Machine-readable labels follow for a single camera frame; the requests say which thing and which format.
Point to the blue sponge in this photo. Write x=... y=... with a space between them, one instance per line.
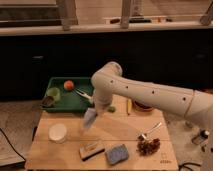
x=117 y=154

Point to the silver spoon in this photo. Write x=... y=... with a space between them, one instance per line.
x=144 y=136

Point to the silver fork in tray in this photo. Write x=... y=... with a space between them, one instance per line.
x=85 y=95

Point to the green plastic tray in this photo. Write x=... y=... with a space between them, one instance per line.
x=69 y=101

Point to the brown dried grape bunch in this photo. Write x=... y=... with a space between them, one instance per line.
x=148 y=147

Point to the orange ball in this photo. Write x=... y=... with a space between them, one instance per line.
x=68 y=85

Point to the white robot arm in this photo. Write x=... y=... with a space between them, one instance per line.
x=193 y=105

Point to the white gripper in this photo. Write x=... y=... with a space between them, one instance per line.
x=102 y=101

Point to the light blue towel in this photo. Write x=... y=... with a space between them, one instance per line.
x=89 y=118

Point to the small glass bottle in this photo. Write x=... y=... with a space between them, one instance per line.
x=200 y=137

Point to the green small object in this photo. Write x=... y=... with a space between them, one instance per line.
x=111 y=109

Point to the dark red bowl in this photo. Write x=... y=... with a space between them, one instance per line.
x=141 y=107

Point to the wooden block brush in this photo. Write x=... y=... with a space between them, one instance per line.
x=91 y=149

